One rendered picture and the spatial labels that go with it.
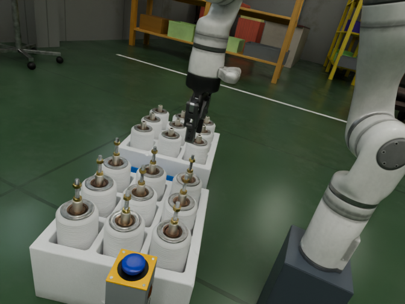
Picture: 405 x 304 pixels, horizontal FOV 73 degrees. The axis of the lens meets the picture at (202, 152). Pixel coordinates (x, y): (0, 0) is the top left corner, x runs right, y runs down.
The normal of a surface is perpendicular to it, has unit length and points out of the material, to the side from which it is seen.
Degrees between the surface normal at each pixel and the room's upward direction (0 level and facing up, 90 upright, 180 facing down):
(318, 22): 90
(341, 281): 0
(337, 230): 90
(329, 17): 90
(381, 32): 108
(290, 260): 0
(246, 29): 90
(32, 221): 0
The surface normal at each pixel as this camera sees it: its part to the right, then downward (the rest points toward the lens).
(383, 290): 0.19, -0.87
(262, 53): -0.31, 0.39
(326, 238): -0.64, 0.24
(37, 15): 0.91, 0.33
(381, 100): 0.03, 0.71
